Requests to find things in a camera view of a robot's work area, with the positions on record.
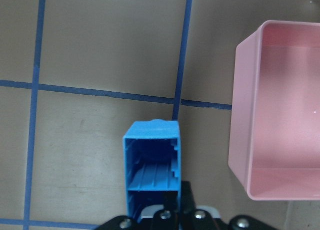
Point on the blue toy block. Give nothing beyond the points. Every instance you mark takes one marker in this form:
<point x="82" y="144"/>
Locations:
<point x="152" y="164"/>

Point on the pink plastic box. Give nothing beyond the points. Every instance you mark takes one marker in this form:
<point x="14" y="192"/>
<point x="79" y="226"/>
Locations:
<point x="274" y="145"/>

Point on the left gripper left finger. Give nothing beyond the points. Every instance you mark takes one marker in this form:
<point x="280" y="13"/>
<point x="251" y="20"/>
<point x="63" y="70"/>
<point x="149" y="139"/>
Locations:
<point x="170" y="202"/>

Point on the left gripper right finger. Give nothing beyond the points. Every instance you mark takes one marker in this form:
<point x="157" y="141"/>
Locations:
<point x="187" y="202"/>

